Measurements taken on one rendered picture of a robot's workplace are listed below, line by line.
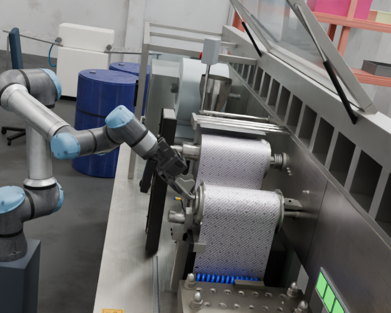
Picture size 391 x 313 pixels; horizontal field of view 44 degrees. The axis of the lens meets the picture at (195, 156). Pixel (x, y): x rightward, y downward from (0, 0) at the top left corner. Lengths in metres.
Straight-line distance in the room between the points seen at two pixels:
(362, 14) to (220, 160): 3.79
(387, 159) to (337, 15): 4.11
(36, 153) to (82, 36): 5.59
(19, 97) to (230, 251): 0.82
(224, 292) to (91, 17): 9.28
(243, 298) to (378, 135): 0.65
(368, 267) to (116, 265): 0.96
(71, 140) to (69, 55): 5.91
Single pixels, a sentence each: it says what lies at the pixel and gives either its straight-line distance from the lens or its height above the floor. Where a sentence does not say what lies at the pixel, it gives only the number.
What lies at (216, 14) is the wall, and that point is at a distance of 10.34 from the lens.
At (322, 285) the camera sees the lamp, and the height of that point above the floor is 1.19.
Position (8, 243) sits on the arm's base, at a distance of 1.81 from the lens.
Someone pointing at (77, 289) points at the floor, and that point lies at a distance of 3.22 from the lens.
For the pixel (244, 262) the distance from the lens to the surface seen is 1.59.
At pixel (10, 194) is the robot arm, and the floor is 1.13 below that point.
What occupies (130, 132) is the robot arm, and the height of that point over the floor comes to 1.47.
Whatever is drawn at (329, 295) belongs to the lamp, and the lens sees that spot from 1.36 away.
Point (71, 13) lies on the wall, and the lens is 10.58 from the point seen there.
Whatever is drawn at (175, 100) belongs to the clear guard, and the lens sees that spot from 2.42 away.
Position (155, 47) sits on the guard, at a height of 1.59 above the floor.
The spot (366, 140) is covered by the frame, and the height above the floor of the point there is 1.60.
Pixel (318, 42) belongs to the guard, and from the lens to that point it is 1.25.
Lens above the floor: 1.90
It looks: 19 degrees down
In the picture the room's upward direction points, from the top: 9 degrees clockwise
